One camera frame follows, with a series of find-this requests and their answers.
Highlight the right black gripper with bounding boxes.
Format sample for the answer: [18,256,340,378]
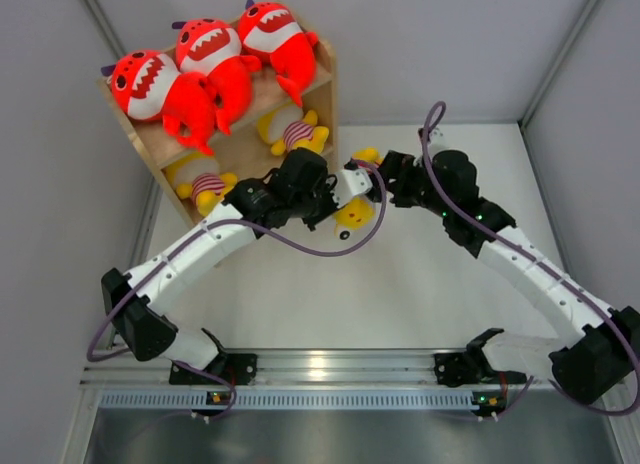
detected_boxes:
[367,151,453,218]

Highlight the yellow striped plush edge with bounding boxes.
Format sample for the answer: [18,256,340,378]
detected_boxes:
[333,147,382,241]

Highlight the yellow striped plush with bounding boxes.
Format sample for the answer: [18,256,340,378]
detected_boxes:
[255,103,330,156]
[164,152,238,217]

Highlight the red shark plush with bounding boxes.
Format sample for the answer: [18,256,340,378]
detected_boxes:
[171,18,262,135]
[100,49,216,156]
[237,0,318,107]

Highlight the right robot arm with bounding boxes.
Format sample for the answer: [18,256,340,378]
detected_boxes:
[379,150,639,405]

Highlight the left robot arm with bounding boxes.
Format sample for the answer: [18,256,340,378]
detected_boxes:
[100,149,369,384]

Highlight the wooden two-tier shelf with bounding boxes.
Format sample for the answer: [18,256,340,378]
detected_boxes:
[97,36,338,228]

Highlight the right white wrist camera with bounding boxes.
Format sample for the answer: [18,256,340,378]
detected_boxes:
[427,128,449,156]

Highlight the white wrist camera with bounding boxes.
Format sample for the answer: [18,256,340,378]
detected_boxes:
[331,167,372,209]
[427,128,449,156]

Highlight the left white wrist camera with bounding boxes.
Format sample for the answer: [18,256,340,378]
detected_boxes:
[331,167,372,209]

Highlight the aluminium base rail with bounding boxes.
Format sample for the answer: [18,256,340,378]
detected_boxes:
[79,347,625,391]

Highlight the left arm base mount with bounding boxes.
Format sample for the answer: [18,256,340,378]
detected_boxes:
[169,352,258,386]

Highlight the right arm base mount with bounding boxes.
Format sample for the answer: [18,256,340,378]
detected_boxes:
[434,328,527,388]

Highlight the grey slotted cable duct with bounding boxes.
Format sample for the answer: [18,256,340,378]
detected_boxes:
[99,389,489,411]

